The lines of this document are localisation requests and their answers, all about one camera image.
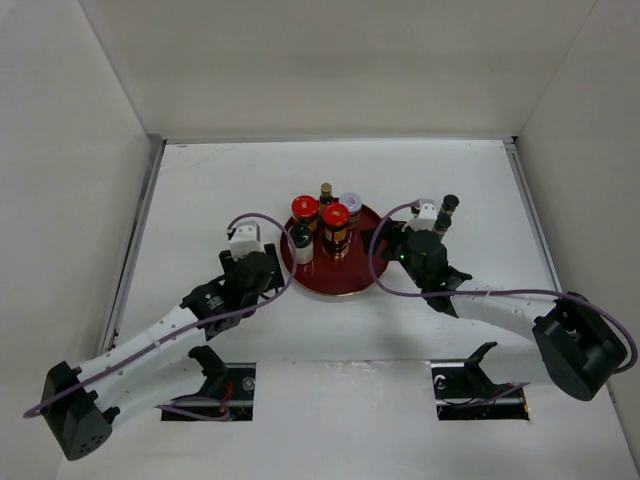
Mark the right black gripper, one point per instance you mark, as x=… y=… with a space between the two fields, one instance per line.
x=392 y=231

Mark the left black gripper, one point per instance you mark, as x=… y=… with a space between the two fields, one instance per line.
x=229 y=261

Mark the black cap pepper shaker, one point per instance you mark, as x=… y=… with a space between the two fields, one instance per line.
x=449 y=204
x=442 y=224

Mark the black cap white shaker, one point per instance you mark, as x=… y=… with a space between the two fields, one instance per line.
x=303 y=239

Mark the red lid sauce jar back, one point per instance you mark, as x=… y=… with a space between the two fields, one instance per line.
x=335 y=219

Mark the red lid sauce jar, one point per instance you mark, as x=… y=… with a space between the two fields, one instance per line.
x=335 y=219
x=305 y=210

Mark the white lid sauce jar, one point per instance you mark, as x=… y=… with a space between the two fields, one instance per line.
x=353 y=203

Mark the red lid sauce jar front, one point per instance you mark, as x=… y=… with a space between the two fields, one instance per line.
x=305 y=210

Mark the yellow label oil bottle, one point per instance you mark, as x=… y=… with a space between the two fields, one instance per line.
x=326 y=194

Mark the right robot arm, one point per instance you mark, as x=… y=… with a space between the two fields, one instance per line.
x=580 y=345

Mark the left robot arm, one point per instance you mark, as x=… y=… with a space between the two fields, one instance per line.
x=170 y=360

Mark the red round tray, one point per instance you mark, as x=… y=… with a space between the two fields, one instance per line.
x=340 y=276

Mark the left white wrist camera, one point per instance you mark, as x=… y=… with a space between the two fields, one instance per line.
x=244 y=238

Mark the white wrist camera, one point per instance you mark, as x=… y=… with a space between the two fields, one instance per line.
x=244 y=238
x=424 y=214

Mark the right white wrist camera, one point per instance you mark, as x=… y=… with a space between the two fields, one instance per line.
x=424 y=214

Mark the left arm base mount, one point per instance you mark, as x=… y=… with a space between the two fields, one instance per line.
x=226 y=393

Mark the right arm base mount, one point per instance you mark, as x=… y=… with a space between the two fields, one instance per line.
x=463 y=391

